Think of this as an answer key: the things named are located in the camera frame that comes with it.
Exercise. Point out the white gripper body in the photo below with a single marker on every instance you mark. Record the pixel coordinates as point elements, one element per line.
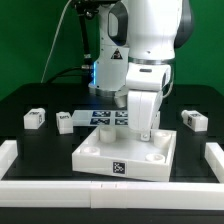
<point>145,85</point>

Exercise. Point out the white square tabletop tray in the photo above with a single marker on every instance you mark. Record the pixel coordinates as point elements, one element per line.
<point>117,151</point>

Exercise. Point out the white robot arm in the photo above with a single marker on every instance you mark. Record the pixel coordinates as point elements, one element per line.
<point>137,58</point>

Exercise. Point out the white U-shaped obstacle fence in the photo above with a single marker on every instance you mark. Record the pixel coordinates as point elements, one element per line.
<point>90,194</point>

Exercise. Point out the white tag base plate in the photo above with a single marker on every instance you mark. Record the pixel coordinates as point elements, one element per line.
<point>99,117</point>

